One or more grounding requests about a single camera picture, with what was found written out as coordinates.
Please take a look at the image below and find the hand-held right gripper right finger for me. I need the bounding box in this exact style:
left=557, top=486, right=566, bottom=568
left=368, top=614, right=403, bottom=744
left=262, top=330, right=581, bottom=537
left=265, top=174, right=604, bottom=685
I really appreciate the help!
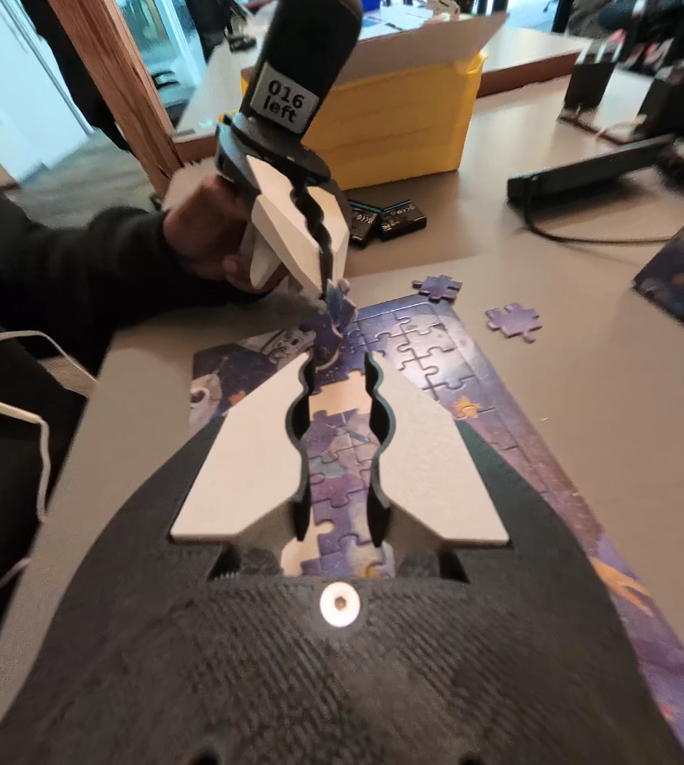
left=363, top=353, right=511, bottom=548

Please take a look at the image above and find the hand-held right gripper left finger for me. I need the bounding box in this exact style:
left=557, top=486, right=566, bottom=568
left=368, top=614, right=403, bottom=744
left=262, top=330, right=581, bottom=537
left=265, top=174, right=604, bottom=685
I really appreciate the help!
left=169, top=353, right=316, bottom=545

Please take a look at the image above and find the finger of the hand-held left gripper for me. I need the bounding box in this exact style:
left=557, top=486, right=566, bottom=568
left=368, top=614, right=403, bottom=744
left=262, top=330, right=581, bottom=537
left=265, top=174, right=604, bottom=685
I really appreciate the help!
left=311, top=184, right=353, bottom=283
left=249, top=155, right=326, bottom=300

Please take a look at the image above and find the purple jigsaw puzzle piece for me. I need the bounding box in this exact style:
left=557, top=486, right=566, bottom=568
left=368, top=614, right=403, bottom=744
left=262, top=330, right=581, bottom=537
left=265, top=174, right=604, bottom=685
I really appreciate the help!
left=485, top=301, right=543, bottom=344
left=412, top=273, right=464, bottom=304
left=317, top=277, right=361, bottom=330

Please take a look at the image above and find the space jigsaw puzzle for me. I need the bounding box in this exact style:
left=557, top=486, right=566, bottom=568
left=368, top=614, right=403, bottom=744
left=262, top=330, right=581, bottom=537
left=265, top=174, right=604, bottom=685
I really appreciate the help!
left=189, top=296, right=684, bottom=757

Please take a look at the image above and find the person's left forearm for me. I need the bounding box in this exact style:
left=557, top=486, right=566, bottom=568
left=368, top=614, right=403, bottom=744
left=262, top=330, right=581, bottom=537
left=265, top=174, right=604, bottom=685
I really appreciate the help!
left=0, top=172, right=241, bottom=359

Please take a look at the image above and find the person's left hand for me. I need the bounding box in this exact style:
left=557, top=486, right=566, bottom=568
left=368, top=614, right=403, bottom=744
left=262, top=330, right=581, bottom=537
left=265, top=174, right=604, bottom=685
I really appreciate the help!
left=161, top=176, right=290, bottom=295

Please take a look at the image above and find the yellow plastic bin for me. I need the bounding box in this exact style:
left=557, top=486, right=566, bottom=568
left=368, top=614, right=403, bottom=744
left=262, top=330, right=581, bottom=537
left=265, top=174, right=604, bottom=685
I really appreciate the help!
left=301, top=51, right=490, bottom=192

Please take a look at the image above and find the black battery charger case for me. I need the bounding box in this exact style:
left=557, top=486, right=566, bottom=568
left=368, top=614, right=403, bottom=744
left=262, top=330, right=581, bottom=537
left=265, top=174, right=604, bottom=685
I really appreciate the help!
left=507, top=134, right=678, bottom=205

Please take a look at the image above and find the small black charger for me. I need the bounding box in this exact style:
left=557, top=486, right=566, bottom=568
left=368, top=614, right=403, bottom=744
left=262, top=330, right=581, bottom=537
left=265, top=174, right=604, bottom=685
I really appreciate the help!
left=560, top=33, right=620, bottom=120

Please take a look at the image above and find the black device on stand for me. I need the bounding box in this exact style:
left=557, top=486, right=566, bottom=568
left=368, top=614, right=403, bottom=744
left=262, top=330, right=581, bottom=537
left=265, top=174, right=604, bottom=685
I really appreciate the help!
left=635, top=12, right=684, bottom=143

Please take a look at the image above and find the wooden post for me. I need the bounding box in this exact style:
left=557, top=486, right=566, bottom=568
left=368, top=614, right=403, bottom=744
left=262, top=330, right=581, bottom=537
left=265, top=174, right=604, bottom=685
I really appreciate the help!
left=48, top=0, right=186, bottom=197

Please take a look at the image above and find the white earphone cable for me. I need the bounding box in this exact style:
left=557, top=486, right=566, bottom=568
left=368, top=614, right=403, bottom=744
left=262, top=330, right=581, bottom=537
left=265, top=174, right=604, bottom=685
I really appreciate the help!
left=0, top=330, right=99, bottom=594

